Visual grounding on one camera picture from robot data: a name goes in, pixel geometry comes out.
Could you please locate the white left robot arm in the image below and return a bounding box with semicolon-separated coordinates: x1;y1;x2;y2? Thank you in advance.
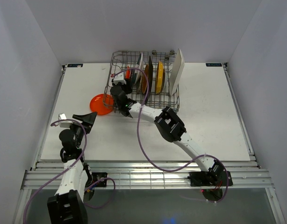
47;112;97;224

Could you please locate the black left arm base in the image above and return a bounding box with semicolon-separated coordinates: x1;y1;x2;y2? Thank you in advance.
92;172;108;188

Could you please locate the dark teal round plate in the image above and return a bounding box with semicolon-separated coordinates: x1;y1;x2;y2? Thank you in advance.
130;69;136;86

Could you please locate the white rectangular plate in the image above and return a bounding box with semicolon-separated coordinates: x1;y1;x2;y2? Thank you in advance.
169;49;185;96

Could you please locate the grey wire dish rack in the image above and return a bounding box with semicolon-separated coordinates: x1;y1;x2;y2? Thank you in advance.
104;50;179;112

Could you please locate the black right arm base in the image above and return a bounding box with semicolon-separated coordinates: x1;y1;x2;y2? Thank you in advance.
187;171;233;187

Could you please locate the speckled beige oval plate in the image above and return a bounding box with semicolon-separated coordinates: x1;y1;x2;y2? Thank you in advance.
136;79;143;93

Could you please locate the black label back left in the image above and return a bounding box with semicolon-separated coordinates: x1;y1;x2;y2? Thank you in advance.
66;63;83;68

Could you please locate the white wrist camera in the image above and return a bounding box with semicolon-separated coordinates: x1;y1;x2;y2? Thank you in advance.
111;73;126;86
58;113;73;128

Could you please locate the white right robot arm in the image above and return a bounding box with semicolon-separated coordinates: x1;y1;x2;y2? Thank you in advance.
110;83;232;188

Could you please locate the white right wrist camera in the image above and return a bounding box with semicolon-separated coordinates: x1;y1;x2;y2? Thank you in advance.
111;73;126;86

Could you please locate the woven bamboo round plate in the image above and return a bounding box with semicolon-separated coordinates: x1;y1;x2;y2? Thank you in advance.
141;64;149;94

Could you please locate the green square glazed plate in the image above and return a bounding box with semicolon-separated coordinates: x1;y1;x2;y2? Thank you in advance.
145;56;153;104

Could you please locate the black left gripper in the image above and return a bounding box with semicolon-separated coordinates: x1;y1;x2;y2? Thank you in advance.
69;112;97;148

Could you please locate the white plate striped rim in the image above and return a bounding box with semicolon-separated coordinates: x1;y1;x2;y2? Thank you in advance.
134;53;144;84

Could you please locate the black xdof label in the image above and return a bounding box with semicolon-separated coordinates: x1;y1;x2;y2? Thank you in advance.
206;63;222;67

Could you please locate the yellow polka dot plate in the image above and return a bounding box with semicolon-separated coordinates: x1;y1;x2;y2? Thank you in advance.
155;61;165;94

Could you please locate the orange round plate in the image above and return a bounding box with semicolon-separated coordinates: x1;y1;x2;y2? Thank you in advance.
89;94;114;116
125;70;130;80

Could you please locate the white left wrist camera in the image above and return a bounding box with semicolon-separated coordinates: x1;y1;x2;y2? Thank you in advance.
58;113;73;128

